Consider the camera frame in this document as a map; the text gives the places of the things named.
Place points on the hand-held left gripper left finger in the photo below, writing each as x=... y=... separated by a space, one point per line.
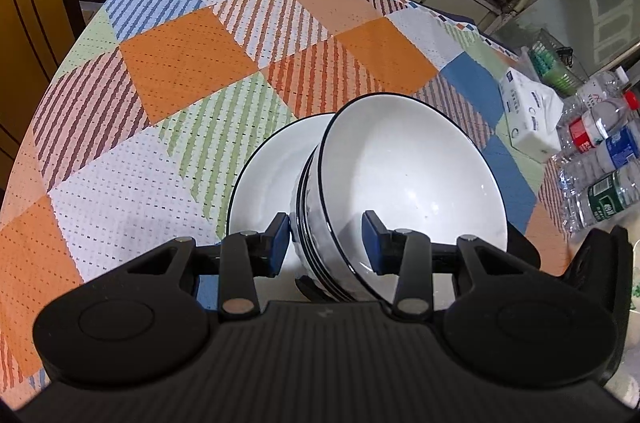
x=280 y=244

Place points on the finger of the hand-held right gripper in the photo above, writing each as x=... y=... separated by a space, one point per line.
x=524 y=255

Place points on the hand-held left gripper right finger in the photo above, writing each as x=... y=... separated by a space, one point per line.
x=370 y=244

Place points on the white bowl with dark rim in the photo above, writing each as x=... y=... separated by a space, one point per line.
x=410 y=173
x=312 y=248

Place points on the white plate with black rim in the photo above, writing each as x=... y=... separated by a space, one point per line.
x=265 y=183

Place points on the green label water bottle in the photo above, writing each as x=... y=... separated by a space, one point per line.
x=602 y=200

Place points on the blue label water bottle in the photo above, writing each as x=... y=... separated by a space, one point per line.
x=607 y=155

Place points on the red label water bottle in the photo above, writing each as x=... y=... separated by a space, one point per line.
x=592 y=128

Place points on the white tissue pack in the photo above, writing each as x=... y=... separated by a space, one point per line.
x=530 y=113

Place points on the clear plastic water bottle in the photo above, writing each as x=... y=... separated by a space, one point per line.
x=600 y=88

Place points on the green plastic basket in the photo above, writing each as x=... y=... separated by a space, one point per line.
x=552 y=68

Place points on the patchwork tablecloth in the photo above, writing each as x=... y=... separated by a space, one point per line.
x=190 y=68

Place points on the yellow wooden chair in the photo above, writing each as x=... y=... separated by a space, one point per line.
x=30 y=3

